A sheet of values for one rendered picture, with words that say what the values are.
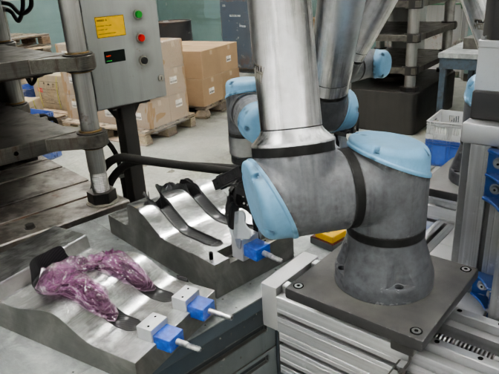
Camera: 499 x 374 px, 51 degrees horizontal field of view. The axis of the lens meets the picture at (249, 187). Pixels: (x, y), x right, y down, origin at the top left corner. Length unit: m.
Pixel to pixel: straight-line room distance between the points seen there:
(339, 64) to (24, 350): 0.84
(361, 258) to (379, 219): 0.07
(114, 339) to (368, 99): 4.41
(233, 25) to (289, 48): 7.96
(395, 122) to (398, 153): 4.46
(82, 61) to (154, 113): 3.50
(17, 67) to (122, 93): 0.40
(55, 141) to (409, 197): 1.29
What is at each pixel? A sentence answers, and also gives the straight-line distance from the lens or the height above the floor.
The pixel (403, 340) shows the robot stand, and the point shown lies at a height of 1.03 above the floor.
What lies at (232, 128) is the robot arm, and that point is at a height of 1.21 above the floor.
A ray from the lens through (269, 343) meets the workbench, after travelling 1.44.
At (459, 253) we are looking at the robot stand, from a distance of 1.01.
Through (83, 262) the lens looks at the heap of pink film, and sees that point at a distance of 1.29.
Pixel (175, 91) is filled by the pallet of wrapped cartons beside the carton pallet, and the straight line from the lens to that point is 5.40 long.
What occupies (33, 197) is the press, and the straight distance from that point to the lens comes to 2.07.
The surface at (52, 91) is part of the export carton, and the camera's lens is 6.52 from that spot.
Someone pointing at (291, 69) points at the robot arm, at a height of 1.38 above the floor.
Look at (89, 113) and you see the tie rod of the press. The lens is 1.77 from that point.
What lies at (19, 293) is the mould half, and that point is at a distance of 1.28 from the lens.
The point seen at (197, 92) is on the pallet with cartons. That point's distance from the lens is 5.92.
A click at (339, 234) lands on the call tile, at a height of 0.84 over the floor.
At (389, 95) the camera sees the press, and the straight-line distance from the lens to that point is 5.14.
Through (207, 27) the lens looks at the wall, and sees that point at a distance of 9.68.
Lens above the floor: 1.49
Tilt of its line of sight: 22 degrees down
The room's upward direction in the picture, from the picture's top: 3 degrees counter-clockwise
